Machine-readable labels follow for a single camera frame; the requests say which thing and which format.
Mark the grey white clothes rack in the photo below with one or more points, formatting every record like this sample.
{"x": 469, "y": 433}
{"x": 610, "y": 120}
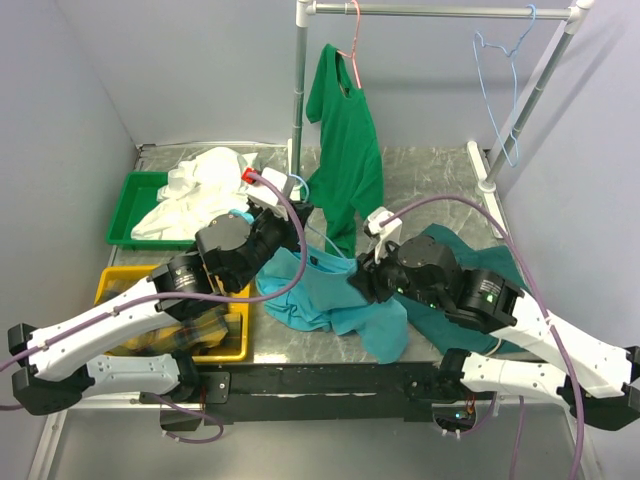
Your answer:
{"x": 573, "y": 18}

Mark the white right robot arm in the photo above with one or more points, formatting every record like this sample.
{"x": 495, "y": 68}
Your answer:
{"x": 589, "y": 377}

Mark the dark teal garment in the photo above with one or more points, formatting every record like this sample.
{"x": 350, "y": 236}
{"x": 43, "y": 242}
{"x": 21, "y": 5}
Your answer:
{"x": 434, "y": 326}

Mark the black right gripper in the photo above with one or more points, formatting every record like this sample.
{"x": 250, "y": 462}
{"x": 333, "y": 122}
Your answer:
{"x": 367, "y": 276}

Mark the pink wire hanger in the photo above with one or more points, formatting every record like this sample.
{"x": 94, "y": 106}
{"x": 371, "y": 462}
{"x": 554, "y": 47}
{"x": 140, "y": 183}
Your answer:
{"x": 352, "y": 55}

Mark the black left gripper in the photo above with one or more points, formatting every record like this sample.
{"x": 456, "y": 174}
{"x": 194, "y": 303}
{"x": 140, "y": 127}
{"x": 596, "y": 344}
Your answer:
{"x": 290, "y": 229}

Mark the green t shirt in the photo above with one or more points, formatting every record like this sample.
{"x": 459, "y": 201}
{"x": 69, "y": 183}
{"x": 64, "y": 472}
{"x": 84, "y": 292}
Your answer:
{"x": 348, "y": 183}

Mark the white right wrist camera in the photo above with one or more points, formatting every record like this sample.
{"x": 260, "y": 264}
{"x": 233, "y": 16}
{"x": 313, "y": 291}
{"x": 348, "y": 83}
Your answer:
{"x": 382, "y": 226}

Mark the yellow plaid cloth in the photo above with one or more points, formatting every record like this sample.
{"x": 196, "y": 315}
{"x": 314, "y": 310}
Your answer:
{"x": 218, "y": 330}

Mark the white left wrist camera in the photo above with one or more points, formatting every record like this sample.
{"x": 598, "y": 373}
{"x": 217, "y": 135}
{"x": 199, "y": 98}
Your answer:
{"x": 266, "y": 189}

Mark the light blue t shirt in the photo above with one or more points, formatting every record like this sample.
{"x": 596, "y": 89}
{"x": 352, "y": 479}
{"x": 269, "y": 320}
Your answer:
{"x": 324, "y": 300}

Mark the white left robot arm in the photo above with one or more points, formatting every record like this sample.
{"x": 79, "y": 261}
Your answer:
{"x": 63, "y": 364}

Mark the yellow plastic bin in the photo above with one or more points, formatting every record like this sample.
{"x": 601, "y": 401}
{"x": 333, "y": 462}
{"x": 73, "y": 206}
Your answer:
{"x": 115, "y": 280}

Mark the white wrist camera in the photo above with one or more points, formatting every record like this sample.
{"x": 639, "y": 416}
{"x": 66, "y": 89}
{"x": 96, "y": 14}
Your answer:
{"x": 382, "y": 226}
{"x": 266, "y": 189}

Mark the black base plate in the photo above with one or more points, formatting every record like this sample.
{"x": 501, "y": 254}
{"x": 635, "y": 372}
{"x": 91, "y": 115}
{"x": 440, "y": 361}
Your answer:
{"x": 299, "y": 392}

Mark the green plastic tray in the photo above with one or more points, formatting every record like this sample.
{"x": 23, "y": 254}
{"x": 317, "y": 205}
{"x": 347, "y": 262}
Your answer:
{"x": 138, "y": 197}

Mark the white shirt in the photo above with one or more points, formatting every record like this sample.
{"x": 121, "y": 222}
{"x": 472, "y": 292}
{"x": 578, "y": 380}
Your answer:
{"x": 197, "y": 191}

